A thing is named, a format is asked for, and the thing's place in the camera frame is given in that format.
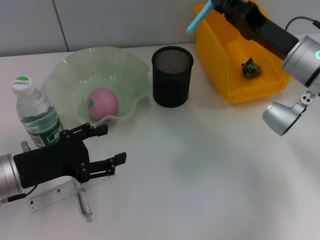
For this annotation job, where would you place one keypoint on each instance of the green glass fruit plate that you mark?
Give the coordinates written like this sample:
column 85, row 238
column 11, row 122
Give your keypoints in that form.
column 75, row 72

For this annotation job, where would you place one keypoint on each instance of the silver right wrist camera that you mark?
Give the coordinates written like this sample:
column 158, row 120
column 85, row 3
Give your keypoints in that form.
column 282, row 115

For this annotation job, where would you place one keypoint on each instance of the grey pen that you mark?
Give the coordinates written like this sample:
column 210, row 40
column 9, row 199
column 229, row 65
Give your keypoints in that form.
column 85, row 207

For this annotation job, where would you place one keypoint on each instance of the clear plastic water bottle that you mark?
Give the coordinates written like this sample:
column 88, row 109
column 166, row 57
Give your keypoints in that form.
column 37, row 117

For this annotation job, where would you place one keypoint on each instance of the transparent plastic ruler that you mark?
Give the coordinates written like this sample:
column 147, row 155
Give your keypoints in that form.
column 50, row 196

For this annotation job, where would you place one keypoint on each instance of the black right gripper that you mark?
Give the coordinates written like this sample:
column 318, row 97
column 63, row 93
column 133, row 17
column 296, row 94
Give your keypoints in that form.
column 270, row 32

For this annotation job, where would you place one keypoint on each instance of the yellow plastic bin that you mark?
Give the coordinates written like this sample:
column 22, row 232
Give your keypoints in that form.
column 215, row 50

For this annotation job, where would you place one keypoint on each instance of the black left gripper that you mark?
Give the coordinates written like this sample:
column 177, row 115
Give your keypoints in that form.
column 50, row 165

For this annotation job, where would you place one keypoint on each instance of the black mesh pen holder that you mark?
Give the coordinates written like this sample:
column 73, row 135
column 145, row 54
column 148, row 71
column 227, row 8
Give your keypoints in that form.
column 172, row 82

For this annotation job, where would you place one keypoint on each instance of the green plastic wrapper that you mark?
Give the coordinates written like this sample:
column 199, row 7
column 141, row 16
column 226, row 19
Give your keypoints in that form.
column 251, row 67

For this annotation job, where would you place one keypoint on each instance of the blue scissors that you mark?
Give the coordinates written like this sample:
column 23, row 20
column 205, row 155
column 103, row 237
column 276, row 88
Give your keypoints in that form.
column 197, row 18

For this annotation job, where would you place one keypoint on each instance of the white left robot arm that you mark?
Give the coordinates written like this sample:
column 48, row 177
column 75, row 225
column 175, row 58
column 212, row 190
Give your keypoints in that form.
column 7, row 175

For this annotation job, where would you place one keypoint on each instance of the pink peach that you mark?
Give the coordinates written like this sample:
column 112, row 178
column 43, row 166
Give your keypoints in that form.
column 102, row 103

